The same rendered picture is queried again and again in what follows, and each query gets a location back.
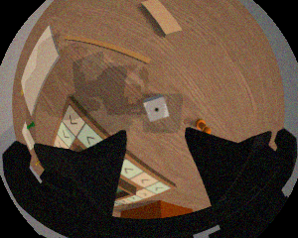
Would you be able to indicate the white die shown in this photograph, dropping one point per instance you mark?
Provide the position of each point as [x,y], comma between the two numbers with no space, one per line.
[156,107]

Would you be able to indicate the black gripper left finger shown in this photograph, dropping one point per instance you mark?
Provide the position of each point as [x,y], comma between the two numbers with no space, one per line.
[96,170]

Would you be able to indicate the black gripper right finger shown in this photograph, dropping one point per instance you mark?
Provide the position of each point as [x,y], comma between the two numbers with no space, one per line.
[219,161]

